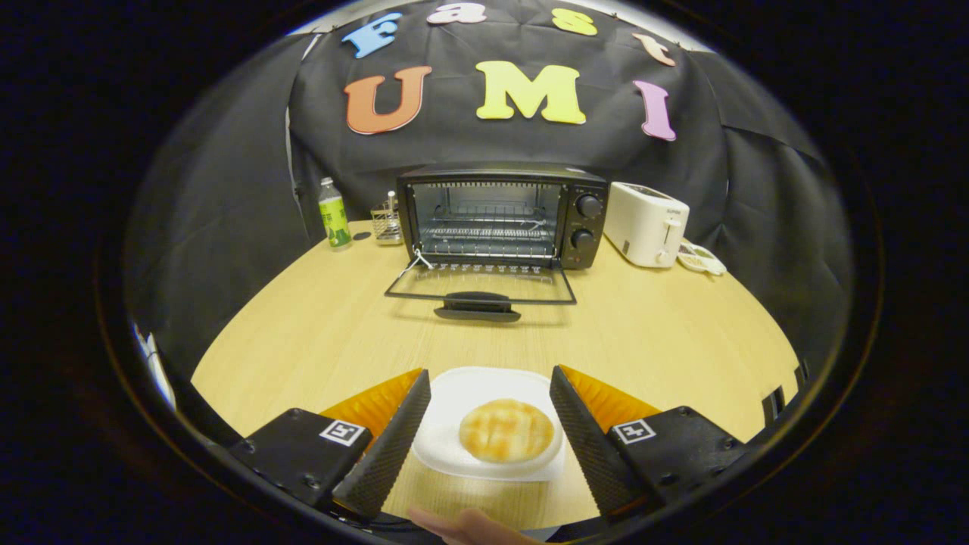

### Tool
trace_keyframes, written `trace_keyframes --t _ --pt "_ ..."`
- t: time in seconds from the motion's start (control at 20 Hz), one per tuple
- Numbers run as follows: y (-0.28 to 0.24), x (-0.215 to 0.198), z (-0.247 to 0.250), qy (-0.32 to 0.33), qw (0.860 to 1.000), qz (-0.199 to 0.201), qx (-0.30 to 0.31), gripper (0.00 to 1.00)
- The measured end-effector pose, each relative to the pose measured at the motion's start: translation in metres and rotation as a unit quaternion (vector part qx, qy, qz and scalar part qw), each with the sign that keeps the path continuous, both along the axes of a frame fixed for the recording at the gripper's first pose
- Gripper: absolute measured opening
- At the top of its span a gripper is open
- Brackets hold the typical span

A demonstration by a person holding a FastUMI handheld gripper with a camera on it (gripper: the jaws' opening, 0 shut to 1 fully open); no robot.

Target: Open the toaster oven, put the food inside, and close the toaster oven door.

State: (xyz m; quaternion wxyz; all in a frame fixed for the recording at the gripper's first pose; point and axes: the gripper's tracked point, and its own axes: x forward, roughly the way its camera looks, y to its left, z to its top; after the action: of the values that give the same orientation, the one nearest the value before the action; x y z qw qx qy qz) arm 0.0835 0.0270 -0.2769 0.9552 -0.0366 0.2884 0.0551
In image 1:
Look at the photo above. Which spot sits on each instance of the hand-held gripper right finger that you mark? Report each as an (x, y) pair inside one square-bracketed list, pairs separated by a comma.
[(590, 446)]

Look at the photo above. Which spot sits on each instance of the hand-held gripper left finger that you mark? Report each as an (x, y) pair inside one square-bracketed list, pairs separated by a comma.
[(390, 446)]

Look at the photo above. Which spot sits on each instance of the round golden bread bun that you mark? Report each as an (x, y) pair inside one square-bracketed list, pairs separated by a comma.
[(506, 431)]

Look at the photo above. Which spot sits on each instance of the black toaster oven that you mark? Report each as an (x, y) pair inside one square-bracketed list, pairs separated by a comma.
[(590, 227)]

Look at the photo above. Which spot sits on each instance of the white pop-up toaster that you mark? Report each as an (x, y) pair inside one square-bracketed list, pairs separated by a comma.
[(643, 223)]

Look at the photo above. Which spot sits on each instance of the white square plate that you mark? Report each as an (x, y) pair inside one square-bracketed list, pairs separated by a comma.
[(469, 386)]

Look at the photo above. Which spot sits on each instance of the white divided condiment dish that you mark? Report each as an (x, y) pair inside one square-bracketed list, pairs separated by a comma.
[(700, 260)]

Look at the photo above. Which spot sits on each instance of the green label drink bottle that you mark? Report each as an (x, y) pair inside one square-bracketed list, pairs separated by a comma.
[(334, 219)]

